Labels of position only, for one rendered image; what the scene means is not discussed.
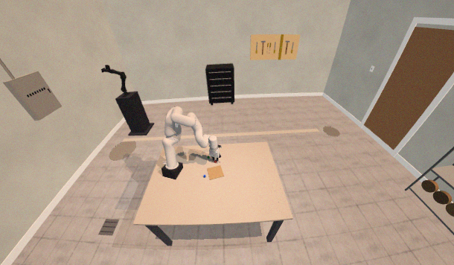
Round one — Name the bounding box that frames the tan mat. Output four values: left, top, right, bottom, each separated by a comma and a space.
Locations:
207, 165, 224, 180

